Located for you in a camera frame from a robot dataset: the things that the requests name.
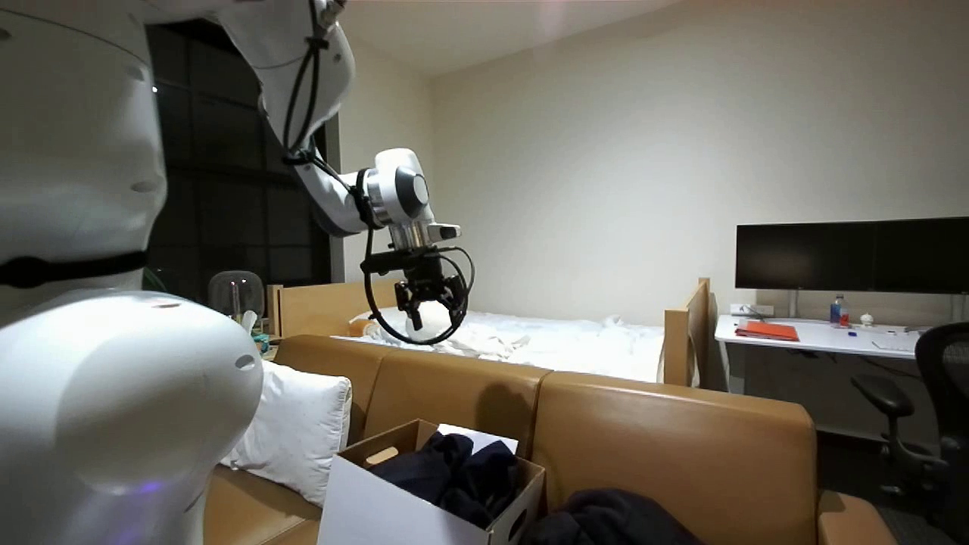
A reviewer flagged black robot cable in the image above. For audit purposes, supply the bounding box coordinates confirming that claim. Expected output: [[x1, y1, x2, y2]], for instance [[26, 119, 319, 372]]
[[278, 0, 478, 349]]

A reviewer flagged white card with text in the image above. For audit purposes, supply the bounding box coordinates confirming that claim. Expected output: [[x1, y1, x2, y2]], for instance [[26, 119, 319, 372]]
[[435, 422, 522, 456]]

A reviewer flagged cardboard box with white outside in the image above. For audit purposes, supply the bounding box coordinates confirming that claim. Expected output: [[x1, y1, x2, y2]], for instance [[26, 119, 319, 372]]
[[315, 414, 549, 545]]

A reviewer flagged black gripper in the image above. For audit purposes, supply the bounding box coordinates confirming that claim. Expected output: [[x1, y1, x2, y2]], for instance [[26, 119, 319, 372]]
[[361, 246, 470, 335]]

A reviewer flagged white desk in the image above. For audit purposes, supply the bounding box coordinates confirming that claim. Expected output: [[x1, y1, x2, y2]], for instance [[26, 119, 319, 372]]
[[711, 312, 929, 401]]

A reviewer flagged black office chair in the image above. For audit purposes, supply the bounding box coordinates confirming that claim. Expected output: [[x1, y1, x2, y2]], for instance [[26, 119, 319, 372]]
[[848, 317, 969, 545]]

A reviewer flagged dark window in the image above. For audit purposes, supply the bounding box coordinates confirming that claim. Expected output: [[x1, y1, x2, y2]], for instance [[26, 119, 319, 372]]
[[143, 14, 346, 308]]

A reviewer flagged tan leather sofa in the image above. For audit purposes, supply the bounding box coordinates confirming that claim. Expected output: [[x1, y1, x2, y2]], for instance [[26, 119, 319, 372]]
[[199, 329, 902, 545]]

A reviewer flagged black cloth garment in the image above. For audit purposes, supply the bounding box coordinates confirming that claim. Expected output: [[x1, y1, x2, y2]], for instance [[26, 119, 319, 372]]
[[369, 429, 530, 529]]

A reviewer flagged grey round chair back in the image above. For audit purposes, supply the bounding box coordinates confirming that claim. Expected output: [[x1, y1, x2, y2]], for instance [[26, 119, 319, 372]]
[[206, 267, 268, 320]]

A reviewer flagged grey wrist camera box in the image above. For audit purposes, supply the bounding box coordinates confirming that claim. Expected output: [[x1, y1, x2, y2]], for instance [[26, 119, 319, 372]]
[[418, 222, 462, 248]]

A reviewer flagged small grey desk box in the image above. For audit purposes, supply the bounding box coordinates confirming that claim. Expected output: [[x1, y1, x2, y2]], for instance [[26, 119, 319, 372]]
[[727, 301, 778, 320]]

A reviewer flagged white mattress bedding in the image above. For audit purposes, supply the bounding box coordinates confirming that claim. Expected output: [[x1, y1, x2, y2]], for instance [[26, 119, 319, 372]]
[[346, 307, 673, 387]]

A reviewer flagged black wide monitor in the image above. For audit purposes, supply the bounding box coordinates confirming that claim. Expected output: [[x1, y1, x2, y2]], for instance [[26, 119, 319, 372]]
[[734, 215, 969, 301]]

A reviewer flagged white pillow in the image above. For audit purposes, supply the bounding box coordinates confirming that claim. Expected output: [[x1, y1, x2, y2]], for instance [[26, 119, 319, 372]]
[[217, 360, 358, 509]]

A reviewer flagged wooden bed frame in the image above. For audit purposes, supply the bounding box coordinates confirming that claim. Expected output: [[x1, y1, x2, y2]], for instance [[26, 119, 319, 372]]
[[264, 276, 724, 395]]

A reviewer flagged orange flat item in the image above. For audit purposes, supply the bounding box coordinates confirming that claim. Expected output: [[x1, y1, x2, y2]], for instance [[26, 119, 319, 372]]
[[734, 317, 802, 345]]

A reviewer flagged black cable strap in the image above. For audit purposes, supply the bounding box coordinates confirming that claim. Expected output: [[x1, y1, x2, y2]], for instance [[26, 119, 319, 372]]
[[0, 248, 151, 294]]

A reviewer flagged black cloth heap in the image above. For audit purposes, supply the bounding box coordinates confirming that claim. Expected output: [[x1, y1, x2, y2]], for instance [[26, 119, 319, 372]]
[[519, 488, 704, 545]]

